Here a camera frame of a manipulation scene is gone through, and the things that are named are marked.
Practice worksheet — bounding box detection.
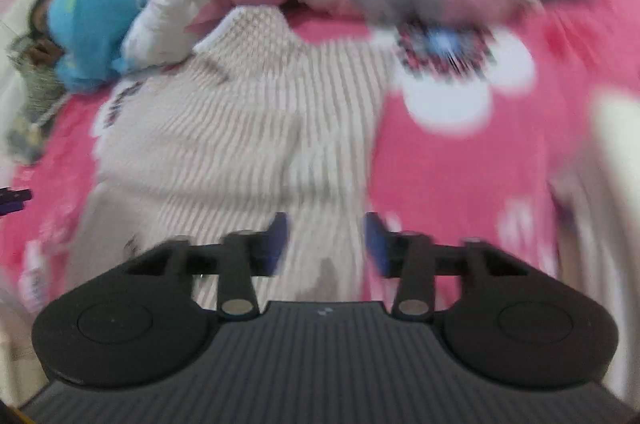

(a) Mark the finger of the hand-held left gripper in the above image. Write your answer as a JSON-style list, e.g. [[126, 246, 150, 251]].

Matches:
[[0, 187, 34, 217]]

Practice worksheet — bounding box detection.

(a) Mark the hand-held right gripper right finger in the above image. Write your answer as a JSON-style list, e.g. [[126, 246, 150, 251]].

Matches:
[[363, 211, 532, 321]]

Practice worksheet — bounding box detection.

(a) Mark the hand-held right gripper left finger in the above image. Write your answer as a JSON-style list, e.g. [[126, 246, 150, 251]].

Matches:
[[124, 211, 291, 321]]

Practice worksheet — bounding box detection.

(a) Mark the beige houndstooth jacket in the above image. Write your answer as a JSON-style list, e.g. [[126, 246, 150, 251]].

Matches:
[[70, 6, 401, 312]]

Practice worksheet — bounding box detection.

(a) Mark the pink floral bed sheet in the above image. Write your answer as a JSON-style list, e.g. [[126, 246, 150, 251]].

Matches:
[[0, 0, 640, 320]]

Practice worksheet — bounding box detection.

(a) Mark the grey patterned cloth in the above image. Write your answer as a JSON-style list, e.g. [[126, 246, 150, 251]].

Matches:
[[6, 32, 71, 127]]

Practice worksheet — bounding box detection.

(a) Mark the pale pink folded garment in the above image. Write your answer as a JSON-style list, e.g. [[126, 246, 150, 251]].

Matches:
[[547, 154, 640, 405]]

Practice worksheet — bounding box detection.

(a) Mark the white fleece folded garment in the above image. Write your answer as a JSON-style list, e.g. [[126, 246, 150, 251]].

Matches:
[[587, 92, 640, 225]]

